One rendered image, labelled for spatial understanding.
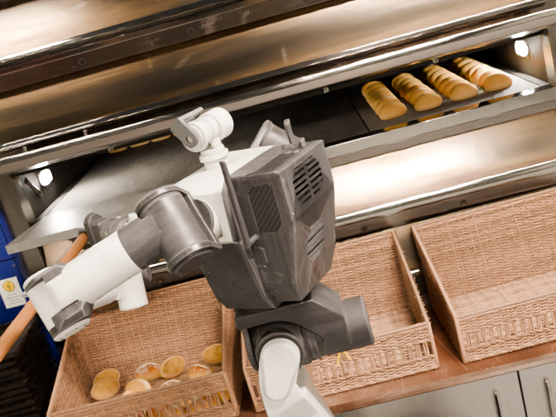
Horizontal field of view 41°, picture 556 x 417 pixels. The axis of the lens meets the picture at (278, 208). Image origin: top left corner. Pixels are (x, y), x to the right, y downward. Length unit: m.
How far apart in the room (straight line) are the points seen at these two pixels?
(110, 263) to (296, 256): 0.36
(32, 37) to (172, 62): 0.44
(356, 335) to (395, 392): 0.56
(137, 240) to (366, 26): 1.27
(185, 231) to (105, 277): 0.17
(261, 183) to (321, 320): 0.37
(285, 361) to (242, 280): 0.22
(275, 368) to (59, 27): 1.34
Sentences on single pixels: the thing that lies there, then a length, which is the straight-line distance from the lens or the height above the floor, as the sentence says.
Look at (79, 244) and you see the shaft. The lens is 2.14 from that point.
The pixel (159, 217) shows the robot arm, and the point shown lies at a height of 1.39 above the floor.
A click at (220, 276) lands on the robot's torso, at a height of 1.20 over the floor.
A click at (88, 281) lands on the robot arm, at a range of 1.43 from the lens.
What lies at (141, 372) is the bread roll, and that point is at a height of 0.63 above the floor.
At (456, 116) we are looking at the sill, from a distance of 2.52.
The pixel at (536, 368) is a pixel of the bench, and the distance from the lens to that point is 2.27.
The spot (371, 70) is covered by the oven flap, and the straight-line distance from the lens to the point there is 2.30.
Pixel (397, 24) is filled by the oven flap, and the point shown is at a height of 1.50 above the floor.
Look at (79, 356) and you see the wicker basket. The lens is 2.68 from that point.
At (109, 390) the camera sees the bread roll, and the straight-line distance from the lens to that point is 2.62.
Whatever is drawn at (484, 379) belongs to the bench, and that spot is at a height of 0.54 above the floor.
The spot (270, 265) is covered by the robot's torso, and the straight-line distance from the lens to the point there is 1.51.
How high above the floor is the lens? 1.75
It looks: 17 degrees down
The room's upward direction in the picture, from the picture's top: 16 degrees counter-clockwise
